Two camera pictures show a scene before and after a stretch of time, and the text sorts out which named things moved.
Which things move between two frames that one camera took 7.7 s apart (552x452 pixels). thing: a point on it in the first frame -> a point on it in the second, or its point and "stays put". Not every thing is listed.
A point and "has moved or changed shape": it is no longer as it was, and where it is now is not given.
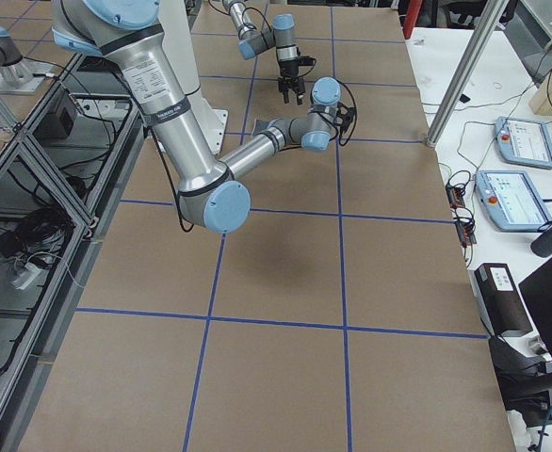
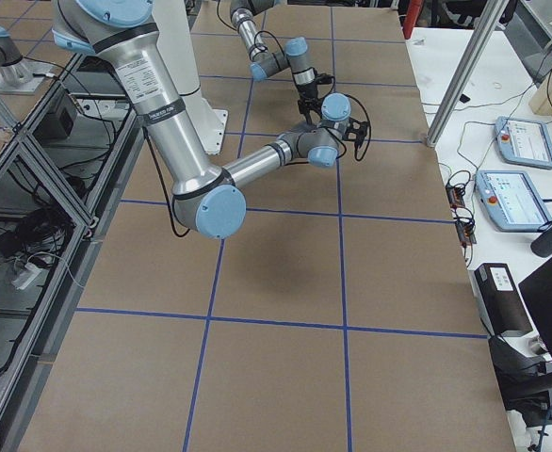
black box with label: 499,299 stays put
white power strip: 25,277 stays put
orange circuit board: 455,197 stays put
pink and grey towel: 259,126 has moved or changed shape
